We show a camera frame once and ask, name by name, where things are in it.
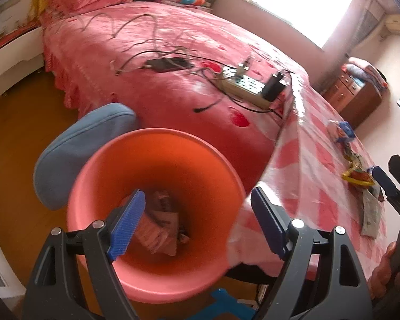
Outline grey plastic mailer bag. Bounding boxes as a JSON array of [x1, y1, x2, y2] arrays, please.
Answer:
[[361, 189, 384, 238]]

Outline yellow orange chip bag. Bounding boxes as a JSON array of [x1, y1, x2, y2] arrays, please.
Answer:
[[341, 161, 375, 188]]

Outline blue white snack box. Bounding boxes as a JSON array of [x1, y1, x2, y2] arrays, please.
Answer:
[[327, 120, 355, 144]]

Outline grey milk carton box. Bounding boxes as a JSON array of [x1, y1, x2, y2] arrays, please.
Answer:
[[134, 190, 191, 257]]

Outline orange plastic trash bin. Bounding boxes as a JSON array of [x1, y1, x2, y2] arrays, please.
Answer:
[[67, 128, 246, 304]]

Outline person's right hand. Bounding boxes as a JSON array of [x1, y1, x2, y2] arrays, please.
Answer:
[[368, 241, 397, 300]]

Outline pink checkered plastic tablecloth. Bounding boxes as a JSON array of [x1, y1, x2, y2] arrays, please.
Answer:
[[225, 70, 387, 277]]

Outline brown wooden cabinet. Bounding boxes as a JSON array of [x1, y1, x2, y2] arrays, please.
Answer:
[[323, 70, 382, 129]]

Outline folded quilts on cabinet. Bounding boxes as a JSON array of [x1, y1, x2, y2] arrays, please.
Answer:
[[345, 56, 388, 90]]

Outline beige air conditioner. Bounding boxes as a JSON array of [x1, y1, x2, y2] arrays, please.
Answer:
[[379, 14, 400, 39]]

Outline black power adapter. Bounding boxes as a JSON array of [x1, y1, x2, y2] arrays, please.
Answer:
[[261, 72, 287, 102]]

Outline beige power strip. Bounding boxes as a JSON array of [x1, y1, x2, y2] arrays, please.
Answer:
[[218, 66, 271, 110]]

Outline bright window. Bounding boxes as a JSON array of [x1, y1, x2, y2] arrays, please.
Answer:
[[249, 0, 353, 48]]

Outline pink heart bedspread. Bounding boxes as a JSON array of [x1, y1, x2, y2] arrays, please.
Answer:
[[39, 1, 309, 194]]

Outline black phone on bed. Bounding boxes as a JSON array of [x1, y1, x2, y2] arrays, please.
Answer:
[[144, 57, 193, 73]]

